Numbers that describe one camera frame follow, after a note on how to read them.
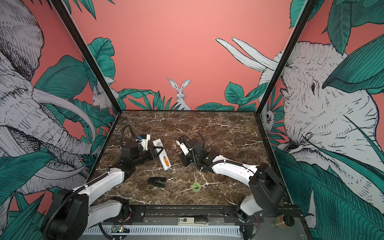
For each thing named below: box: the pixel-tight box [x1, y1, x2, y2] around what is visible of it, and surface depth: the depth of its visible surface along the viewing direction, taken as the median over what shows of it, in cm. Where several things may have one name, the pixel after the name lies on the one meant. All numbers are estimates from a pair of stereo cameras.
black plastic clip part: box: [147, 176, 166, 188], surface depth 86 cm
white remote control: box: [152, 138, 172, 171], surface depth 85 cm
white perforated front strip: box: [84, 225, 241, 236], surface depth 71 cm
